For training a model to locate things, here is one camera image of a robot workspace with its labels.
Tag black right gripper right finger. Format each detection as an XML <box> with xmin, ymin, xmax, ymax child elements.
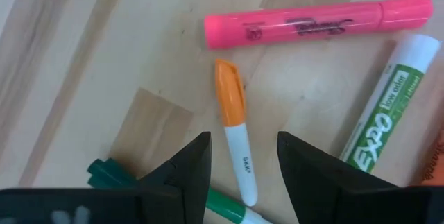
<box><xmin>276</xmin><ymin>130</ymin><xmax>400</xmax><ymax>224</ymax></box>

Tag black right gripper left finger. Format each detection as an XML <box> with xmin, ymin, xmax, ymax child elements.
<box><xmin>138</xmin><ymin>130</ymin><xmax>213</xmax><ymax>224</ymax></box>

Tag thin green cap marker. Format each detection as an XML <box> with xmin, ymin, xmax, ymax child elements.
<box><xmin>86</xmin><ymin>157</ymin><xmax>274</xmax><ymax>224</ymax></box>

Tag orange cap white marker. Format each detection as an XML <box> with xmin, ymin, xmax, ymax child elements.
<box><xmin>214</xmin><ymin>58</ymin><xmax>259</xmax><ymax>207</ymax></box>

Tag orange Sharpie highlighter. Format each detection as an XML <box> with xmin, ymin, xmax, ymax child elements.
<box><xmin>420</xmin><ymin>129</ymin><xmax>444</xmax><ymax>187</ymax></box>

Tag pink Sharpie highlighter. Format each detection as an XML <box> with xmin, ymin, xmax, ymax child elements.
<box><xmin>203</xmin><ymin>0</ymin><xmax>435</xmax><ymax>51</ymax></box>

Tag light green Expo marker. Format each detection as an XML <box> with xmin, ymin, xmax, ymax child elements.
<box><xmin>339</xmin><ymin>33</ymin><xmax>443</xmax><ymax>173</ymax></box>

